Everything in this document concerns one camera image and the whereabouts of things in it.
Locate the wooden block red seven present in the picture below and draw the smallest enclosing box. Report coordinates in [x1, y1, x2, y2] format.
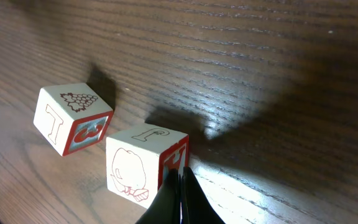
[34, 83, 114, 156]

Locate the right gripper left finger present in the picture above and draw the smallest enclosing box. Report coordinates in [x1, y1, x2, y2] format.
[135, 169, 180, 224]

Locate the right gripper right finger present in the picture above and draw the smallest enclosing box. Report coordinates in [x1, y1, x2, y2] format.
[180, 167, 224, 224]

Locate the wooden block green letter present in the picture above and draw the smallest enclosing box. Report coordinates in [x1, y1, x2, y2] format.
[106, 123, 189, 208]

